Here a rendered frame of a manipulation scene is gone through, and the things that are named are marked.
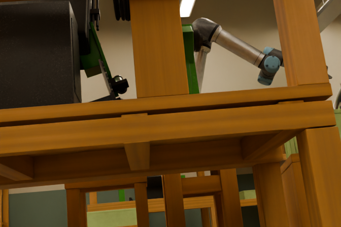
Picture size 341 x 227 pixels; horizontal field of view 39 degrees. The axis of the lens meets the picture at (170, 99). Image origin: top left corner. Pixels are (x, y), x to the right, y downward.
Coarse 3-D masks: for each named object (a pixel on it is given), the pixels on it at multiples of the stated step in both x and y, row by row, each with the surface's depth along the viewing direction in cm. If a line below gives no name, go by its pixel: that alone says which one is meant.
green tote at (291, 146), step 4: (336, 112) 202; (340, 112) 202; (336, 116) 202; (340, 116) 202; (336, 120) 201; (340, 120) 201; (336, 124) 201; (340, 124) 201; (340, 128) 200; (340, 132) 200; (340, 136) 200; (292, 140) 242; (296, 140) 235; (340, 140) 199; (284, 144) 260; (288, 144) 251; (292, 144) 243; (296, 144) 235; (288, 148) 252; (292, 148) 244; (296, 148) 236; (288, 152) 252; (292, 152) 244; (296, 152) 237; (288, 156) 253
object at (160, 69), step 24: (144, 0) 135; (168, 0) 135; (288, 0) 137; (312, 0) 137; (144, 24) 133; (168, 24) 133; (288, 24) 135; (312, 24) 135; (144, 48) 131; (168, 48) 131; (288, 48) 135; (312, 48) 133; (144, 72) 129; (168, 72) 129; (288, 72) 137; (312, 72) 131; (144, 96) 127
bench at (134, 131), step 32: (192, 96) 128; (224, 96) 128; (256, 96) 128; (288, 96) 129; (320, 96) 129; (0, 128) 123; (32, 128) 124; (64, 128) 124; (96, 128) 124; (128, 128) 125; (160, 128) 125; (192, 128) 126; (224, 128) 126; (256, 128) 126; (288, 128) 127; (320, 128) 127; (0, 160) 135; (32, 160) 175; (128, 160) 152; (320, 160) 125; (256, 192) 188; (320, 192) 123; (288, 224) 179; (320, 224) 121
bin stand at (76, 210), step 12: (108, 180) 199; (120, 180) 200; (132, 180) 200; (144, 180) 200; (72, 192) 198; (84, 192) 219; (144, 192) 199; (72, 204) 197; (84, 204) 216; (144, 204) 198; (72, 216) 195; (84, 216) 215; (144, 216) 197
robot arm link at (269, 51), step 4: (264, 48) 246; (268, 48) 245; (272, 48) 245; (264, 52) 244; (268, 52) 244; (272, 52) 244; (276, 52) 244; (280, 52) 244; (276, 56) 243; (280, 56) 243; (280, 60) 243; (280, 64) 244
